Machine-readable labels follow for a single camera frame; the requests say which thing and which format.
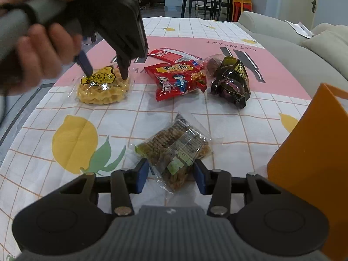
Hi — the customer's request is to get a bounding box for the orange cardboard box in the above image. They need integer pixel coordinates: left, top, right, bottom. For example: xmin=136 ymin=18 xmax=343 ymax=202
xmin=266 ymin=83 xmax=348 ymax=261

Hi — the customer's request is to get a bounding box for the red cartoon snack packet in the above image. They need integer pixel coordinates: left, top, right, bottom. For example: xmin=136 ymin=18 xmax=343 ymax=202
xmin=144 ymin=63 xmax=208 ymax=103

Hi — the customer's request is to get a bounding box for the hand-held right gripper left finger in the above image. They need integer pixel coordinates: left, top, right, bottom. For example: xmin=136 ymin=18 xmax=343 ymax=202
xmin=57 ymin=158 xmax=150 ymax=218

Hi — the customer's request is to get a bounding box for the clear brown cake packet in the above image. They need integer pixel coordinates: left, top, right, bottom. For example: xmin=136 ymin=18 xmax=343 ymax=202
xmin=203 ymin=54 xmax=228 ymax=77

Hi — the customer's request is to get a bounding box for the beige pillow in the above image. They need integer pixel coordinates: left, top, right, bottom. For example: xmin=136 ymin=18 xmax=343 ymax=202
xmin=300 ymin=23 xmax=348 ymax=68

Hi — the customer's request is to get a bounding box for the orange plastic stool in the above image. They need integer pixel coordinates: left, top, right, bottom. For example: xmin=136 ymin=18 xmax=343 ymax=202
xmin=231 ymin=0 xmax=254 ymax=23

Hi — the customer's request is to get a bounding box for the person's left hand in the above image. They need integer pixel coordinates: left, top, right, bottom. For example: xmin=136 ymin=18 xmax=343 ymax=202
xmin=0 ymin=0 xmax=82 ymax=96

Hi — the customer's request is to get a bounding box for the grey sofa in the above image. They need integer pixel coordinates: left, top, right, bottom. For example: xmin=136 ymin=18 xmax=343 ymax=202
xmin=238 ymin=11 xmax=348 ymax=98

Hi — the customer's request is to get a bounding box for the black snack packet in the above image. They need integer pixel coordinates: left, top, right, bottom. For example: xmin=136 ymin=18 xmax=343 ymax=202
xmin=210 ymin=56 xmax=251 ymax=110

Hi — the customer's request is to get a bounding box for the white paper sheet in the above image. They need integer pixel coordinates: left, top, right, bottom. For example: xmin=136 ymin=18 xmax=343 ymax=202
xmin=285 ymin=20 xmax=315 ymax=38

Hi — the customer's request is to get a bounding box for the clear brown cookie packet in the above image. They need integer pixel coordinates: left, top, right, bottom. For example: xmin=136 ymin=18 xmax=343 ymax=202
xmin=135 ymin=113 xmax=213 ymax=194

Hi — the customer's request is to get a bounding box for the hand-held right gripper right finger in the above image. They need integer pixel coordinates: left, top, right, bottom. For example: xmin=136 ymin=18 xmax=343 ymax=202
xmin=193 ymin=158 xmax=286 ymax=218

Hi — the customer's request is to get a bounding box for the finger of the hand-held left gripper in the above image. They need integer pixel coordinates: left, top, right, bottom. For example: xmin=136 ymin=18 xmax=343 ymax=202
xmin=73 ymin=49 xmax=93 ymax=76
xmin=116 ymin=55 xmax=132 ymax=81

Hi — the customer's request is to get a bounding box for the long red snack packet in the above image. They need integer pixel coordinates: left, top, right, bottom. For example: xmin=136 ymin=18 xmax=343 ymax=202
xmin=147 ymin=48 xmax=203 ymax=64

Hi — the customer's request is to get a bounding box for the yellow waffle cookie packet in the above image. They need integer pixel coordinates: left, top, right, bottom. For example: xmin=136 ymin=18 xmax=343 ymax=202
xmin=72 ymin=65 xmax=135 ymax=105

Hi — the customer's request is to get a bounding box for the lemon print checked tablecloth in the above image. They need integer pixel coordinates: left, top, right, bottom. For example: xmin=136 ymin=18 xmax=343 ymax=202
xmin=0 ymin=16 xmax=327 ymax=261

